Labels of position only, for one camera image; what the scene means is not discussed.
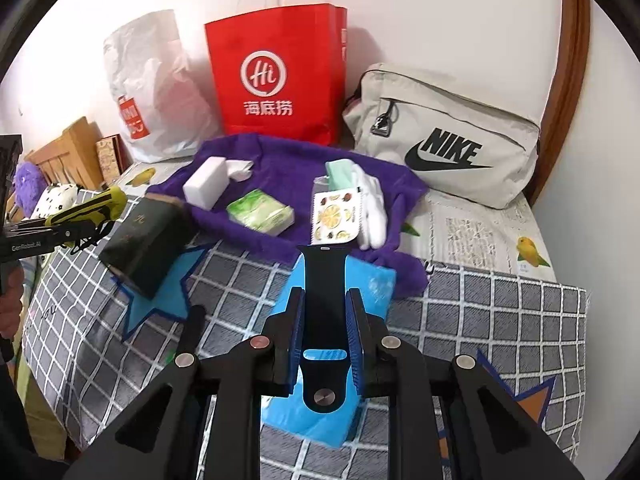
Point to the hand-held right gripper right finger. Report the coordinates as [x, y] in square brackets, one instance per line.
[356, 330]

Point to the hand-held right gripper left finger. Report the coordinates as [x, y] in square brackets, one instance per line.
[295, 330]

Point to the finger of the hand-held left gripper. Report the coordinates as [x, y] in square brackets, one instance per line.
[35, 229]
[85, 237]

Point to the yellow utility knife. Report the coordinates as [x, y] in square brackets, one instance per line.
[95, 205]

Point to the white sheer sock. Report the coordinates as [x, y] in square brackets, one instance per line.
[372, 205]

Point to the person's left hand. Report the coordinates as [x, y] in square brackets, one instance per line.
[10, 305]

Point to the white spotted pillow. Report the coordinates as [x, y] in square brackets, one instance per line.
[57, 195]

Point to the purple plush toy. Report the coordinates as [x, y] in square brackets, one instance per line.
[27, 182]

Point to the blue packet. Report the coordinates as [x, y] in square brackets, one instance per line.
[375, 285]

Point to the dark green box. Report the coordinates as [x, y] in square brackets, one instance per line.
[140, 245]

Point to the brown patterned box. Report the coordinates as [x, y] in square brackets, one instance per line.
[109, 157]

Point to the wooden headboard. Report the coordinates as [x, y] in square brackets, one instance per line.
[75, 150]

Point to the grey checked blanket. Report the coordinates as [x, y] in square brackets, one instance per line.
[450, 310]

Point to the fruit print packet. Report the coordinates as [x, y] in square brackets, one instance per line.
[332, 217]

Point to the green tissue packet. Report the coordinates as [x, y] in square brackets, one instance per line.
[260, 210]

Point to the white sponge block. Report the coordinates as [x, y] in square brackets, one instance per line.
[205, 185]

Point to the mint green soap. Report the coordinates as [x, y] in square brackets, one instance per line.
[340, 172]

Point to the white plastic bag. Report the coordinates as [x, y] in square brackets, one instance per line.
[160, 85]

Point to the purple towel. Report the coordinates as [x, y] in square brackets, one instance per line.
[280, 160]

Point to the beige sling bag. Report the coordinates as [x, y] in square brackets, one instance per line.
[450, 110]

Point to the red paper bag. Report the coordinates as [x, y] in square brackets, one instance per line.
[275, 50]

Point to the brown wooden bed frame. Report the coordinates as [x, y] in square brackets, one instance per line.
[575, 60]

